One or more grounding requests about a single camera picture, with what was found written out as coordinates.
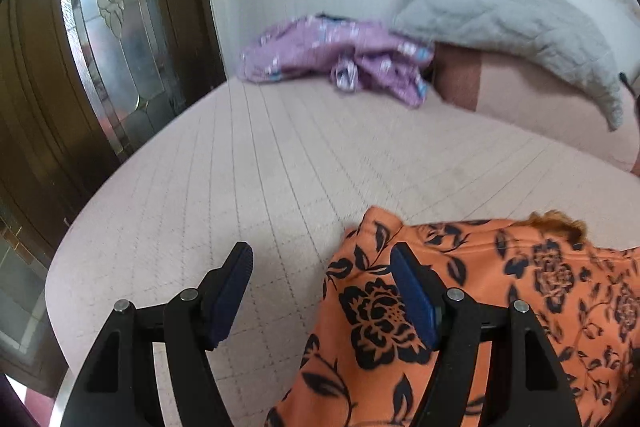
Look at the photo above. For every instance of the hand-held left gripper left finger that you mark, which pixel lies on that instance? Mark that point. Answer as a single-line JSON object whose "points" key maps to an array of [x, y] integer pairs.
{"points": [[230, 292]]}

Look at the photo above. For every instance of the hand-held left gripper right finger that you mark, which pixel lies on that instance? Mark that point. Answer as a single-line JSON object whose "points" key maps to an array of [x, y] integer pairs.
{"points": [[415, 302]]}

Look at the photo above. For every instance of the orange floral shirt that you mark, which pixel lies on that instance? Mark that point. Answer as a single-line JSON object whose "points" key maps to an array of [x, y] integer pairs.
{"points": [[360, 307]]}

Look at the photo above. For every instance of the purple floral garment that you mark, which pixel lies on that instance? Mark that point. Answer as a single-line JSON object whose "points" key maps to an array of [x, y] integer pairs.
{"points": [[385, 57]]}

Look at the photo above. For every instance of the wooden door with glass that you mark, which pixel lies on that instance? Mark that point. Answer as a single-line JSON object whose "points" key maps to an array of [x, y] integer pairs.
{"points": [[40, 107]]}

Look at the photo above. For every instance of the grey quilted blanket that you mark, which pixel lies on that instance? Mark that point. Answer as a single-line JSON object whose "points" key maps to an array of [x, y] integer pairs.
{"points": [[500, 17]]}

